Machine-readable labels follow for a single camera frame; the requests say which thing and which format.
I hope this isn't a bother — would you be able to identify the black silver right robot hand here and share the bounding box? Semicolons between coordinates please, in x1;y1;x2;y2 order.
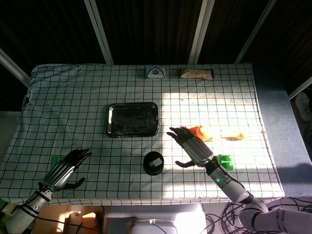
166;127;215;175

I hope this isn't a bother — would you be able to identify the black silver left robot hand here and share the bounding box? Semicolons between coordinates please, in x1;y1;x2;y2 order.
42;148;93;193

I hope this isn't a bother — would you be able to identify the orange rubber chicken toy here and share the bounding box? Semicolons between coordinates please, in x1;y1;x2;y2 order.
180;125;247;142

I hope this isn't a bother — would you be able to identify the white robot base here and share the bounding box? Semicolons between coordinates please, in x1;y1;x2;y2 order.
104;203;208;234

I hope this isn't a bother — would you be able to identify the green plastic block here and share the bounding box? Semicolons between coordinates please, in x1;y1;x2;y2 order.
216;154;235;171
51;156;65;169

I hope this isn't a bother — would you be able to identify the black mesh pen cup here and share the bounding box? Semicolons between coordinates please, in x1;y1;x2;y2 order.
143;151;164;176

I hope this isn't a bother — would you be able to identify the brown cardboard box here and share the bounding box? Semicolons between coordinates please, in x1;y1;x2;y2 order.
34;204;103;234

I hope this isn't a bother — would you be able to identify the white black grid tablecloth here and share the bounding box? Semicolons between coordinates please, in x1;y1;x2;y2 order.
0;62;285;205

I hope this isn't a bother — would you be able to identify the black metal tray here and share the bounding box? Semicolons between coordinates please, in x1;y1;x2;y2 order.
106;102;159;138

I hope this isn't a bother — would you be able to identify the brown snack package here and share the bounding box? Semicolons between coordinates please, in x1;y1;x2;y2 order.
179;67;215;80

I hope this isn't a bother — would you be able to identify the white small carton box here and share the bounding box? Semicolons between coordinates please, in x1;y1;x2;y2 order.
145;66;167;80

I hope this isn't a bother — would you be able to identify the white sneaker shoe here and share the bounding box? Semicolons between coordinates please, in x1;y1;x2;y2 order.
293;92;312;122

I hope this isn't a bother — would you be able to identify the black floor cable tangle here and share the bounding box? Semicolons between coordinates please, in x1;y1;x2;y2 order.
204;197;312;234

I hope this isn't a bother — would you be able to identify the aluminium frame post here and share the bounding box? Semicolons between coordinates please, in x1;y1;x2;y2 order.
187;0;215;64
235;0;278;64
287;77;312;100
0;47;31;88
84;0;115;65

